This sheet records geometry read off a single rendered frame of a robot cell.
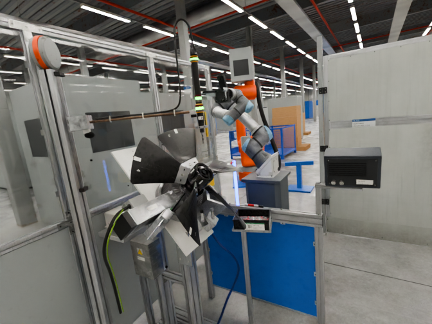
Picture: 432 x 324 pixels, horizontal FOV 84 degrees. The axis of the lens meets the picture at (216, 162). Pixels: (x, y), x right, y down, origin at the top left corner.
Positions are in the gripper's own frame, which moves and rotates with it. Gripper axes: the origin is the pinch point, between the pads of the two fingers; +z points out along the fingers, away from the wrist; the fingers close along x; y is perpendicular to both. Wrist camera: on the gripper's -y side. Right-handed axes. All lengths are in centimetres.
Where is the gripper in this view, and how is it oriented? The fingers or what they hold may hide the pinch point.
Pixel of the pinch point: (212, 89)
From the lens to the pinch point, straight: 145.6
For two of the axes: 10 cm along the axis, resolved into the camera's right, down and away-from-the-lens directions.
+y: 1.0, 9.8, 1.9
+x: -8.6, -0.1, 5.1
